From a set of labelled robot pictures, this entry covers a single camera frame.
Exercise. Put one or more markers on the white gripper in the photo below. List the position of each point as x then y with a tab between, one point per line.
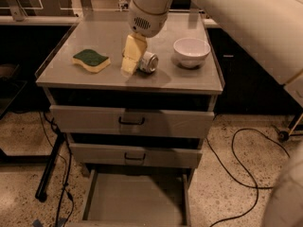
148	22

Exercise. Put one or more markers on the green and yellow sponge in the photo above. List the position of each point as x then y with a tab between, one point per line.
91	60

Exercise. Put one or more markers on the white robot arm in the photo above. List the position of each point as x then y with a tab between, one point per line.
271	31

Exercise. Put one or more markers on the top drawer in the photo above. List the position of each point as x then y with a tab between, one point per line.
159	123

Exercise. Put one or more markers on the grey drawer cabinet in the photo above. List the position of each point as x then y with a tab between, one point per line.
171	87

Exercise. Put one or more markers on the middle drawer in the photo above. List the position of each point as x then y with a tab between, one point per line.
114	155

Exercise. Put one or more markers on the open bottom drawer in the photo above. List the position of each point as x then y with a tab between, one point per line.
135	199

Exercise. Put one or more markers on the crushed soda can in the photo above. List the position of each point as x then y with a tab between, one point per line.
147	64

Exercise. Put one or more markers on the clear water bottle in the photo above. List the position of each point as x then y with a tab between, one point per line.
122	4

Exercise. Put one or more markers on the white bowl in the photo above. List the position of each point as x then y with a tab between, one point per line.
191	52

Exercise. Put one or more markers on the black caster wheel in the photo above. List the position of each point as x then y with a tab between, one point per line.
283	136

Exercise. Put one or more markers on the black table leg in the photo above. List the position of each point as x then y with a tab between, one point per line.
40	194

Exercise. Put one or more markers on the black top drawer handle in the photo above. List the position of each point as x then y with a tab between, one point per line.
133	123

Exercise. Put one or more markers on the black drawer handle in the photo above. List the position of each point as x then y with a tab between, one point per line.
133	123
134	157

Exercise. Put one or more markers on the black middle drawer handle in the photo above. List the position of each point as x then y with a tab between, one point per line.
134	157

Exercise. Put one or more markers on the white rail bar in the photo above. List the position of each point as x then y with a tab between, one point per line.
186	20

